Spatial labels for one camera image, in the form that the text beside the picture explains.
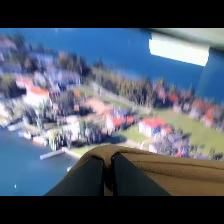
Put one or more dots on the tan garment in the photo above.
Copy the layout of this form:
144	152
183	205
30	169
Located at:
186	173

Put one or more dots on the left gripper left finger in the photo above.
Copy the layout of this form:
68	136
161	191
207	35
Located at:
86	180

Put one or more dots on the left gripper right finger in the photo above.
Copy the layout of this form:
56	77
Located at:
133	180

